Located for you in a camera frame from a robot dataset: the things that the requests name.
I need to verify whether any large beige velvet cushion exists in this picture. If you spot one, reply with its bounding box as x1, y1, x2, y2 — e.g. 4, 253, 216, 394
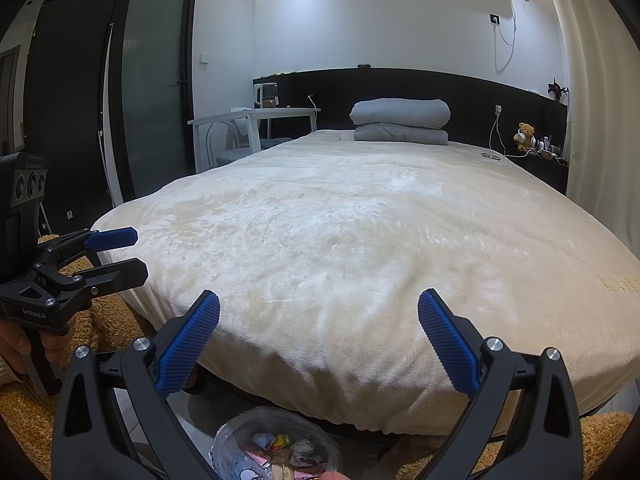
91, 129, 640, 436

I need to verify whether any white chair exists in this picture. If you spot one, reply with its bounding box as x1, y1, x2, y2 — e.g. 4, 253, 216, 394
205, 110, 296, 166

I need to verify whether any person's left hand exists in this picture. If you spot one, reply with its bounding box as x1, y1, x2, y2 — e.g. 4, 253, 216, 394
0, 322, 68, 376

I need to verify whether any group of small bottles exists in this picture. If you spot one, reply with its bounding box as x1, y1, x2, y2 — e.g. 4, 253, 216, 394
535, 135, 563, 158

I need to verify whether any grey folded quilt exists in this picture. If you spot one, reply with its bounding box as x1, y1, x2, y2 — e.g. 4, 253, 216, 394
349, 98, 451, 146

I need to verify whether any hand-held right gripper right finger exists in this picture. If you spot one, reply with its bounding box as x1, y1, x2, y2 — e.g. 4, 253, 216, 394
417, 288, 585, 480

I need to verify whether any white electric kettle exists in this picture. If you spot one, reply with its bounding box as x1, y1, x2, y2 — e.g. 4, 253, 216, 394
256, 81, 280, 109

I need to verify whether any white power cable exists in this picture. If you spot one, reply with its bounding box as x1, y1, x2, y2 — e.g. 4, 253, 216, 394
494, 0, 519, 47

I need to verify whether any black upright panel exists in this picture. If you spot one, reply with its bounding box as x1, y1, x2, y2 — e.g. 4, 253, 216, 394
22, 0, 121, 238

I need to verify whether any frosted glass door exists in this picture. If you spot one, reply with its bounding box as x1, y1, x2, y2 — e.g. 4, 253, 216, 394
107, 0, 201, 206

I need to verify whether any beige curtain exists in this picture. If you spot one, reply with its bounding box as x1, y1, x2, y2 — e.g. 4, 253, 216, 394
542, 0, 640, 251

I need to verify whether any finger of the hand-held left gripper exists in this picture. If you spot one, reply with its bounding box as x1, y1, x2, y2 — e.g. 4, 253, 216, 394
60, 257, 149, 302
37, 226, 138, 271

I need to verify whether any brown teddy bear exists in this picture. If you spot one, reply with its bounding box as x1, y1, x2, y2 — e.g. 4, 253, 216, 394
514, 121, 537, 152

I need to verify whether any white desk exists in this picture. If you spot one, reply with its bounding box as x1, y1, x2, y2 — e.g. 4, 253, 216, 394
187, 107, 322, 173

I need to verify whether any black headboard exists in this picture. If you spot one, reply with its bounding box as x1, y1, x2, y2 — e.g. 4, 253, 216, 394
252, 67, 569, 196

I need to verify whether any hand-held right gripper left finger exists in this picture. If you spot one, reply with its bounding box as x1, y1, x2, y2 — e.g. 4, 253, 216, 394
51, 290, 221, 480

